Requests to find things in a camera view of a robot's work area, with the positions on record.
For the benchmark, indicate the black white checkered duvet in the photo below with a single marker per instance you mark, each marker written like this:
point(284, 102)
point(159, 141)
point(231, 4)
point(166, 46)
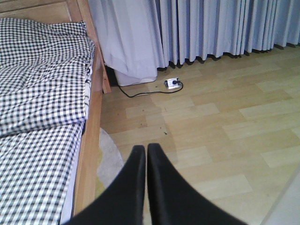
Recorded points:
point(45, 73)

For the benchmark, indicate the grey round rug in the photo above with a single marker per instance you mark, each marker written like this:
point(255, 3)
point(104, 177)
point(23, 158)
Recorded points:
point(110, 162)

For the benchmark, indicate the light grey curtain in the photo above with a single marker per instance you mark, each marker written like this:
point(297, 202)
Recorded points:
point(139, 36)

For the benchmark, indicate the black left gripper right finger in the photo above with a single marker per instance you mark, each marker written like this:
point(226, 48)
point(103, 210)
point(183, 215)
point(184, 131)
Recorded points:
point(175, 202)

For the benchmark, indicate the silver floor outlet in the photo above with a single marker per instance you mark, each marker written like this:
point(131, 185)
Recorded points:
point(173, 83)

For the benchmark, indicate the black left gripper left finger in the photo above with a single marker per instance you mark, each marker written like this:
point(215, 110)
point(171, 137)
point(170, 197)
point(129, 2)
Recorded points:
point(122, 202)

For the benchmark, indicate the wooden bed frame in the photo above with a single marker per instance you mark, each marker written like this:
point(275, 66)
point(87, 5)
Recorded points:
point(82, 192)

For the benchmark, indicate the checkered bed sheet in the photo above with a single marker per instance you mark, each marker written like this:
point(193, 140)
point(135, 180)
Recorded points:
point(35, 172)

